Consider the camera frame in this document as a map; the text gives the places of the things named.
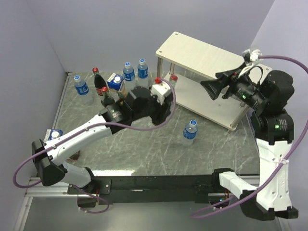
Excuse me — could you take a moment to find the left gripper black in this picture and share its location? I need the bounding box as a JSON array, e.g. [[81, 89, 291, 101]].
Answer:
[[132, 86, 172, 123]]

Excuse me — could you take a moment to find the water bottle back left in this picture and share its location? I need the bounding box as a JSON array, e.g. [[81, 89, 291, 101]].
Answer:
[[123, 62, 136, 91]]

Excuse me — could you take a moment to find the water bottle centre right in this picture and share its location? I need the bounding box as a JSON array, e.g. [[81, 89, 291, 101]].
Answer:
[[182, 119, 198, 145]]

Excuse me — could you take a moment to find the blue juice carton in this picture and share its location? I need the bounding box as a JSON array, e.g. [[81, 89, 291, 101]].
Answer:
[[107, 73, 127, 99]]

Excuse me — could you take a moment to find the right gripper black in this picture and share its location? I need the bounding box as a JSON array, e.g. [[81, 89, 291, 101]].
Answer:
[[200, 62, 267, 110]]

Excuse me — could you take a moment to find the dark juice carton near left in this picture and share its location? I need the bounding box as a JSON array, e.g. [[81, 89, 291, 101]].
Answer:
[[44, 129, 63, 141]]

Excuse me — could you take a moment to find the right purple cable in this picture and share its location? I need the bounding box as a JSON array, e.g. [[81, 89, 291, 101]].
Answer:
[[190, 54, 308, 219]]

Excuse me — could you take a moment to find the water bottle back right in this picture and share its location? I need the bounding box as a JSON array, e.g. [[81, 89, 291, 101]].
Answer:
[[137, 59, 149, 88]]

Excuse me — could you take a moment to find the water bottle far left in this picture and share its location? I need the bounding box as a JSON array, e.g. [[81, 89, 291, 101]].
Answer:
[[74, 75, 93, 105]]

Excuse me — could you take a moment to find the water bottle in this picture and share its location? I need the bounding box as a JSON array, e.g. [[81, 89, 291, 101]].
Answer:
[[123, 62, 136, 91], [74, 75, 93, 105], [137, 59, 149, 88], [182, 119, 198, 145]]

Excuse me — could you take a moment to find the wooden two-tier shelf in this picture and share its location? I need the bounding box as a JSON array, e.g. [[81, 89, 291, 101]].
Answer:
[[155, 31, 273, 132]]

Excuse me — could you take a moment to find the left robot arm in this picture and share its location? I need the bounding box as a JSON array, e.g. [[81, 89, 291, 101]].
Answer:
[[32, 84, 173, 193]]

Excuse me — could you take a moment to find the aluminium rail frame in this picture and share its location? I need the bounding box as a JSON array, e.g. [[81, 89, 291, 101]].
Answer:
[[14, 72, 73, 231]]

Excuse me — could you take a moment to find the cola bottle shelved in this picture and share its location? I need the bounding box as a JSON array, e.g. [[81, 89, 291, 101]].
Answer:
[[169, 74, 178, 88], [92, 67, 106, 97], [102, 87, 115, 107]]

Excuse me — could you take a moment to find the black base beam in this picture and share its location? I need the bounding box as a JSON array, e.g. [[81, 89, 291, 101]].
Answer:
[[67, 175, 231, 208]]

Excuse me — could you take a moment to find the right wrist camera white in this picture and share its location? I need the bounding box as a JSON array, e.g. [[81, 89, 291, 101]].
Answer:
[[242, 46, 262, 66]]

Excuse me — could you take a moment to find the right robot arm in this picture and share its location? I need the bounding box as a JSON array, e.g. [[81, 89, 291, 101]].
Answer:
[[200, 64, 298, 221]]

